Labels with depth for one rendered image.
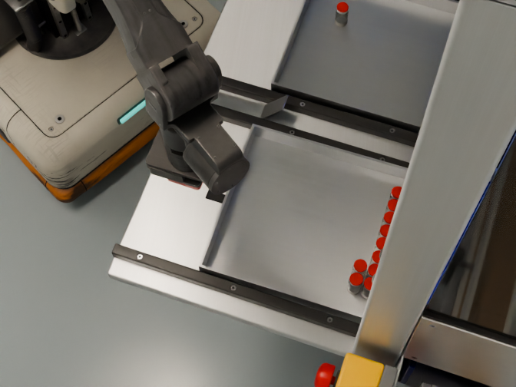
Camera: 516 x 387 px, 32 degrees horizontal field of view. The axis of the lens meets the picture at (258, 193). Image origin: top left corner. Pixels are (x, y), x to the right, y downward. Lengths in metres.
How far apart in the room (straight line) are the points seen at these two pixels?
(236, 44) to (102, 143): 0.77
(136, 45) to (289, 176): 0.54
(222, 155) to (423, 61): 0.65
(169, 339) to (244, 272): 0.92
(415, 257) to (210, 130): 0.29
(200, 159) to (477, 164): 0.44
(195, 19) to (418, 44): 0.89
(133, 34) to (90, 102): 1.27
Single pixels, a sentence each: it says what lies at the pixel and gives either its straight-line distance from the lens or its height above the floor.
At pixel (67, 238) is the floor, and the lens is 2.46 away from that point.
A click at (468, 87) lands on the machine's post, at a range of 0.63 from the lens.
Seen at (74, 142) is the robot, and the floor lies 0.27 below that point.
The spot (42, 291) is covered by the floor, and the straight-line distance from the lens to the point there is 2.42.
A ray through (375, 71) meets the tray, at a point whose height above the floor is 0.88.
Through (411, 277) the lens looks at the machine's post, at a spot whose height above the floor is 1.32.
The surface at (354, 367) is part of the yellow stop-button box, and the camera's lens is 1.24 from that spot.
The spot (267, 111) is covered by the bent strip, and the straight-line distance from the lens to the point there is 1.53.
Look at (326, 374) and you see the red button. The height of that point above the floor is 1.02.
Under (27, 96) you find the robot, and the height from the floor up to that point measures 0.28.
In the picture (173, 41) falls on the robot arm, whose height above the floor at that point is 1.38.
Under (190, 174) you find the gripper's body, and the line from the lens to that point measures 1.18.
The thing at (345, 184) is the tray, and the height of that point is 0.88.
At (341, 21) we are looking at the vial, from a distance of 1.63.
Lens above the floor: 2.24
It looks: 66 degrees down
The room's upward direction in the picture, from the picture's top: 3 degrees counter-clockwise
